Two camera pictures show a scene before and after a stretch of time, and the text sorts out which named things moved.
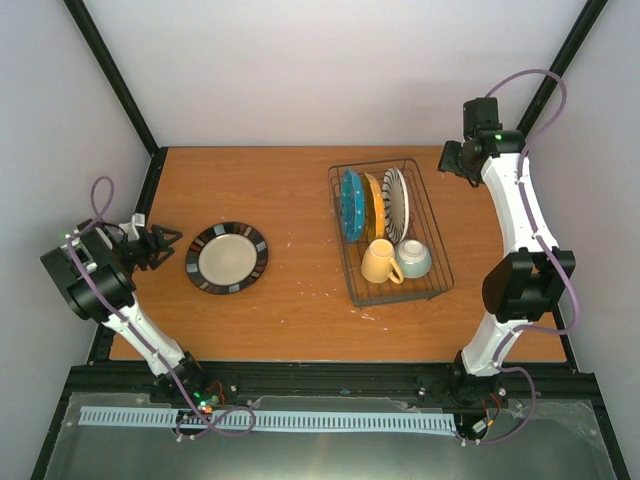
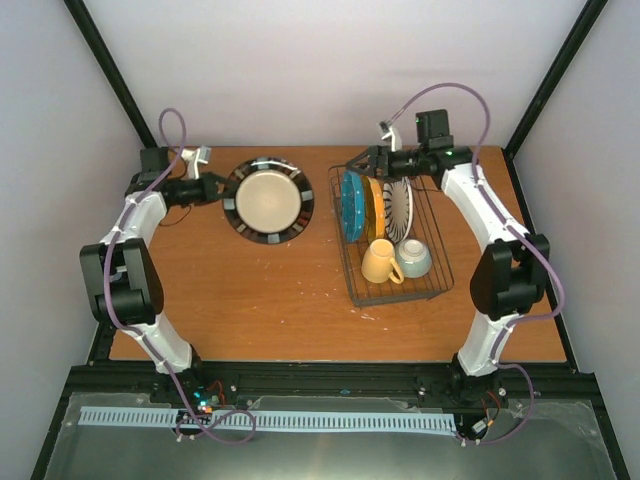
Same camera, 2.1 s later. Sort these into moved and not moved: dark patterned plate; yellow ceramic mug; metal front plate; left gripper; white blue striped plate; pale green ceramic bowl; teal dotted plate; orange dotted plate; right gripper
Moved: dark patterned plate; right gripper; left gripper
Not moved: pale green ceramic bowl; white blue striped plate; orange dotted plate; teal dotted plate; metal front plate; yellow ceramic mug
